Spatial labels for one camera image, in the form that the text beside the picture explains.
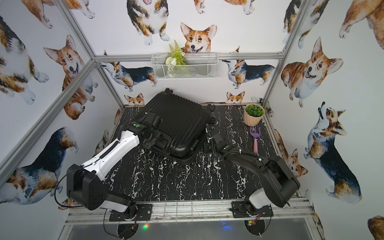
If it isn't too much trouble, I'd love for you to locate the black hard-shell suitcase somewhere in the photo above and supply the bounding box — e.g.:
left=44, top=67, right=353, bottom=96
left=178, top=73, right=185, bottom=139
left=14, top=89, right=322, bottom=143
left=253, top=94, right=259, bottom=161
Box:
left=132, top=88, right=215, bottom=165

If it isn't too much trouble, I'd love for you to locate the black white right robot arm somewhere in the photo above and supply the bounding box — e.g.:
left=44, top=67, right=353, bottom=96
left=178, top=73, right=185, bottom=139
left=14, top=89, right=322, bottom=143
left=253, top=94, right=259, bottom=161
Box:
left=205, top=125, right=301, bottom=216

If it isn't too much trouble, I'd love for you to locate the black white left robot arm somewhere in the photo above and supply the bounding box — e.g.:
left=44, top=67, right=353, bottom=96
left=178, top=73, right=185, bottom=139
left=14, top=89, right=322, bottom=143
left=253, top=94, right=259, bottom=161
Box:
left=64, top=113, right=163, bottom=220

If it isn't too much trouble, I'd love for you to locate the purple pink garden fork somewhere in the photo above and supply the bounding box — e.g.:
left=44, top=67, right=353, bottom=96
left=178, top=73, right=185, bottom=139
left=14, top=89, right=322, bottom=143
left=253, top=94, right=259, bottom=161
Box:
left=250, top=126, right=261, bottom=154

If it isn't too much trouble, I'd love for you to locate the peach plastic flower pot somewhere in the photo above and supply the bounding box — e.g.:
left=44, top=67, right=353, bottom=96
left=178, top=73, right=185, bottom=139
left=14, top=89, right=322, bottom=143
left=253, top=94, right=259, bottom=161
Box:
left=244, top=104, right=266, bottom=126

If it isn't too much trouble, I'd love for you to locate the green artificial succulent plant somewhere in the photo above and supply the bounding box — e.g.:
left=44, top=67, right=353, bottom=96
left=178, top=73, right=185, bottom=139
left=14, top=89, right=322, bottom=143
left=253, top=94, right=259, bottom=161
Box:
left=246, top=105, right=265, bottom=118

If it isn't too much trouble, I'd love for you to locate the artificial fern with white flower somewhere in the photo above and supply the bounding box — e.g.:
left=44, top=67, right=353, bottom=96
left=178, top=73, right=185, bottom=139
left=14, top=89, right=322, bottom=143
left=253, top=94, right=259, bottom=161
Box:
left=165, top=40, right=188, bottom=78

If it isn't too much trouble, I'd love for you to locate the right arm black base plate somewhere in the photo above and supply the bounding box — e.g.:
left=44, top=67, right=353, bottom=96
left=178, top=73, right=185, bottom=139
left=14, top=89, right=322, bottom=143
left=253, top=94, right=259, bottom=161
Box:
left=229, top=201, right=274, bottom=219

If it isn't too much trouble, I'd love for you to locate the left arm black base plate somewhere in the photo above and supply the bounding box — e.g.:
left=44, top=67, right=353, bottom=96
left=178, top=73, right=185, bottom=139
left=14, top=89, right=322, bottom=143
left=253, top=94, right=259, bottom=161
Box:
left=109, top=204, right=153, bottom=222

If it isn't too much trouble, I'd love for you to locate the white wire wall basket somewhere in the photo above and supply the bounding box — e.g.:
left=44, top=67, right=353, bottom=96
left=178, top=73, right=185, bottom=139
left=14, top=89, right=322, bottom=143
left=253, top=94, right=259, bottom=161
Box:
left=151, top=53, right=219, bottom=80

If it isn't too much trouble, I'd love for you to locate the aluminium front rail frame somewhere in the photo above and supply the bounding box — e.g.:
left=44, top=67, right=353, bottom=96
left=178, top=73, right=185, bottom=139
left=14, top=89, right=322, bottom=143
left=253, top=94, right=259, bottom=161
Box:
left=59, top=197, right=325, bottom=240

